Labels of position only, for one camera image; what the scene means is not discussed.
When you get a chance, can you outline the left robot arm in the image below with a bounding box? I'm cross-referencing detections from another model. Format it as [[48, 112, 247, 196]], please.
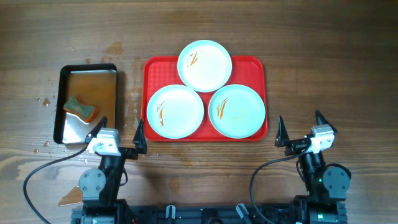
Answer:
[[71, 117, 147, 224]]

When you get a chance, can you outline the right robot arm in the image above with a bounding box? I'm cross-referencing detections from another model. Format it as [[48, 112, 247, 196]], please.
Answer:
[[275, 110, 352, 224]]

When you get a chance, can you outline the green orange sponge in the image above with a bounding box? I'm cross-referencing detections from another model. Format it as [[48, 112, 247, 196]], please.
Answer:
[[63, 96, 98, 123]]

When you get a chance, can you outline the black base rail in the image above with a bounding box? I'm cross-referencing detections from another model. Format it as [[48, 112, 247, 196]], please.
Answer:
[[70, 202, 348, 224]]

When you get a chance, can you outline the white plate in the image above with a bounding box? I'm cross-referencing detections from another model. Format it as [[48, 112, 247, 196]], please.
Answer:
[[208, 84, 266, 139], [177, 40, 233, 93], [146, 84, 204, 139]]

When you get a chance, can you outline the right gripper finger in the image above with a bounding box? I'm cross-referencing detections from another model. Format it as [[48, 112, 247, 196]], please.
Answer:
[[274, 116, 290, 147], [315, 110, 338, 134]]

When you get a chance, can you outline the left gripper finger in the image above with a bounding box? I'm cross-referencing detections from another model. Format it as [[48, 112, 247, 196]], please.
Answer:
[[132, 119, 147, 154], [85, 116, 108, 143]]

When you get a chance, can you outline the red plastic tray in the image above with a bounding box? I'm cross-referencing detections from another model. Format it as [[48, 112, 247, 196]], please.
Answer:
[[141, 55, 266, 142]]

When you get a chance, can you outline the black water-filled pan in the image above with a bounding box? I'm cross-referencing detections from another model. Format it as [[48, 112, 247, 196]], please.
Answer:
[[53, 63, 118, 144]]

